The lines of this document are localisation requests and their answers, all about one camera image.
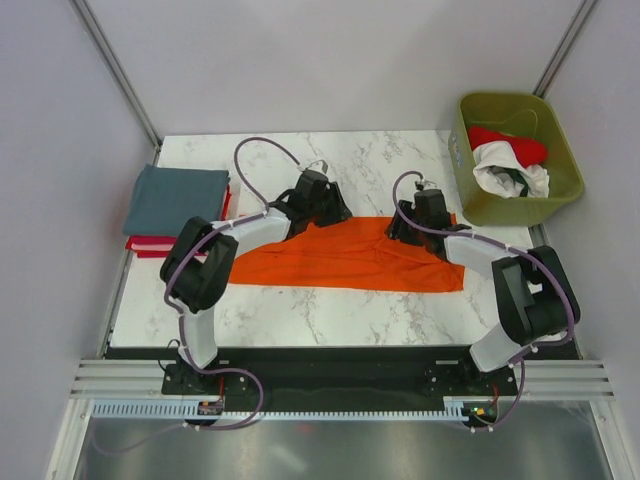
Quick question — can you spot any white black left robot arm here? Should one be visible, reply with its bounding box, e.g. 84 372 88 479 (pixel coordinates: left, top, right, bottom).
160 168 352 393

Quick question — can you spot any olive green plastic bin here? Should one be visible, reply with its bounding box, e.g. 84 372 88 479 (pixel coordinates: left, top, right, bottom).
448 91 584 227

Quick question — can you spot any aluminium frame post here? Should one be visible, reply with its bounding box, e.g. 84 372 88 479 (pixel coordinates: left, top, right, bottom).
532 0 600 98
69 0 163 153

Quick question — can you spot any folded red t-shirt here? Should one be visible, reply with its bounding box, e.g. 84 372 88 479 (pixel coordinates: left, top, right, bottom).
124 181 231 258

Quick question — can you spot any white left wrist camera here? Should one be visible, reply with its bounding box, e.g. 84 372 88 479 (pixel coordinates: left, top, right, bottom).
297 159 329 175

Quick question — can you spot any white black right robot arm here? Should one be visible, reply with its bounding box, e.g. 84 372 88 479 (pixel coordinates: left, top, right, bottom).
386 189 581 394

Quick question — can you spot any orange t-shirt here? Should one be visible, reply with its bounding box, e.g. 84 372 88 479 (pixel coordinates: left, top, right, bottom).
230 217 465 294

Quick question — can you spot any folded pink t-shirt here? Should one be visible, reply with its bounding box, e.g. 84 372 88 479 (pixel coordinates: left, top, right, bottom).
127 236 175 251

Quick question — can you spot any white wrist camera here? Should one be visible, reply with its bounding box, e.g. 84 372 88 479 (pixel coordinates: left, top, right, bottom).
297 159 329 175
414 178 439 191

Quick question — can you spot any right aluminium frame post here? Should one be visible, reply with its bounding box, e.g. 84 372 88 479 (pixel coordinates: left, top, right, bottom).
532 0 600 98

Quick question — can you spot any white garment in bin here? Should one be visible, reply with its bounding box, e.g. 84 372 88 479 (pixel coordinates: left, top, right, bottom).
472 141 550 199

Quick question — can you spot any folded grey-blue t-shirt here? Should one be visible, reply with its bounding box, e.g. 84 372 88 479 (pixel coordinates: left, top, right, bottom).
123 165 230 237

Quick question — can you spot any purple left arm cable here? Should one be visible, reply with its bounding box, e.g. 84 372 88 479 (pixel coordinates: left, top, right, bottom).
164 135 304 431

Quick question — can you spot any red garment in bin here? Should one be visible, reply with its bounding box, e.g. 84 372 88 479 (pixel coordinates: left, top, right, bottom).
468 126 548 168

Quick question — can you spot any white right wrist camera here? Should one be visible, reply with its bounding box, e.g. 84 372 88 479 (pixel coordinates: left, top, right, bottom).
414 178 439 191

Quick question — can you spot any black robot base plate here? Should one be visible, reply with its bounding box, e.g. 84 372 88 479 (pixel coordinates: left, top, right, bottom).
162 346 517 410

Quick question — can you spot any white slotted cable duct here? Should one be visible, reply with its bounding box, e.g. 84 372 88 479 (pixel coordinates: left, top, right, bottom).
91 397 482 422

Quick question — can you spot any left aluminium frame post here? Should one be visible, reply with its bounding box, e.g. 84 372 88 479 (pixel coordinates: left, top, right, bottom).
69 0 163 153

